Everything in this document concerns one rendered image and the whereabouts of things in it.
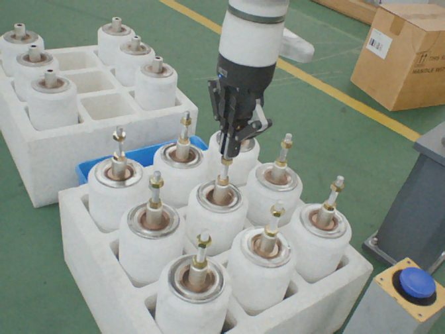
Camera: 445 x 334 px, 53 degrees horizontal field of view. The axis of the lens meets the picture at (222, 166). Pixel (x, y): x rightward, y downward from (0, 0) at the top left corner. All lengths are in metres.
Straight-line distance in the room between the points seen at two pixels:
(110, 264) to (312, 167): 0.74
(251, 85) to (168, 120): 0.50
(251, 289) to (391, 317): 0.19
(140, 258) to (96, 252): 0.09
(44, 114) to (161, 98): 0.26
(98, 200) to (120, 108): 0.43
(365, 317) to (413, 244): 0.43
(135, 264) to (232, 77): 0.30
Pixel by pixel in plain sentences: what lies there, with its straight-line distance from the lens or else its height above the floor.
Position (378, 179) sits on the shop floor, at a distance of 1.32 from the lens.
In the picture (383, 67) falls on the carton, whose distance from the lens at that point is 1.73.
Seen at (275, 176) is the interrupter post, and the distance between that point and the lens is 0.76.
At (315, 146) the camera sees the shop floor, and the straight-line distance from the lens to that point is 1.36.
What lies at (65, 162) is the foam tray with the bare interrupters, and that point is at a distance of 0.99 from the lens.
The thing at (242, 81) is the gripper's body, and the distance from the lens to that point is 0.55.
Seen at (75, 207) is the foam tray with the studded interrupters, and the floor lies 0.18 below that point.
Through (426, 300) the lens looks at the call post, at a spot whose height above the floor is 0.32.
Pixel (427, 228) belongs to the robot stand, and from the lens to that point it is 0.99.
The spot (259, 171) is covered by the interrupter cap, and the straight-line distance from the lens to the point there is 0.77.
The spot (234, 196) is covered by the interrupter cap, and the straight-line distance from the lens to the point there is 0.71.
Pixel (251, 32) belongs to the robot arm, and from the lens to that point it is 0.53.
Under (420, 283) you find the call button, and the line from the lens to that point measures 0.58.
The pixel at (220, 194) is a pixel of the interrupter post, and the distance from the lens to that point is 0.69.
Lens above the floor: 0.71
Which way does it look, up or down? 37 degrees down
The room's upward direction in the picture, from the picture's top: 11 degrees clockwise
